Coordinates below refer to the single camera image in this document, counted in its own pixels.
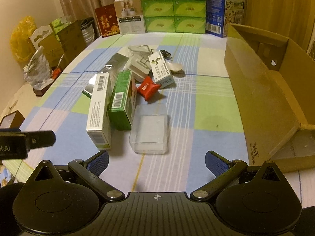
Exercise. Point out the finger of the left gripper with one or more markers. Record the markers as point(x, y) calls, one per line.
point(39, 139)

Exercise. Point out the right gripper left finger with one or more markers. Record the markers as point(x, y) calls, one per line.
point(87, 172)

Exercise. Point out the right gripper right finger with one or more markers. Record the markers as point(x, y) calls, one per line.
point(226, 172)

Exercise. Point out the white tall barcode box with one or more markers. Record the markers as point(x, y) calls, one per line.
point(98, 125)

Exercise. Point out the clear plastic case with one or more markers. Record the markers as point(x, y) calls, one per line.
point(148, 133)

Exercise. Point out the green medicine box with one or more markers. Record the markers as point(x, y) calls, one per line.
point(123, 102)

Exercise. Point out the red snack packet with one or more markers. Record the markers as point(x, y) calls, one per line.
point(148, 88)

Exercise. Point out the silver foil pouch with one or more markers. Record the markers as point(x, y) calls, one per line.
point(113, 67)

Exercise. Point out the white plastic spoon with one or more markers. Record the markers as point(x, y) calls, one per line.
point(173, 66)

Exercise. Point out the white power adapter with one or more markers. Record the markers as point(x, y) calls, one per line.
point(139, 67)

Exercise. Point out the white green-print box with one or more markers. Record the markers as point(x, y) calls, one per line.
point(160, 70)

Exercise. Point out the clear bag with parts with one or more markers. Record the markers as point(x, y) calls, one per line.
point(142, 50)

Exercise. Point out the yellow plastic bag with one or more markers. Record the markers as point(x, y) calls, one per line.
point(21, 46)

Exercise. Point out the brown cardboard boxes stack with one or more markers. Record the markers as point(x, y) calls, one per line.
point(63, 43)

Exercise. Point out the brown cardboard box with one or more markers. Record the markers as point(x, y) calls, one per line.
point(273, 82)

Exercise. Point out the red greeting card box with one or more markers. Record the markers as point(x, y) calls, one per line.
point(107, 20)

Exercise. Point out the white product box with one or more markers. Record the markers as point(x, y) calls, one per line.
point(130, 16)

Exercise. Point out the green tissue pack stack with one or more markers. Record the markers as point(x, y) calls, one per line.
point(187, 16)

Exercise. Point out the blue milk carton box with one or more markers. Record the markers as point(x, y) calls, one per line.
point(220, 13)

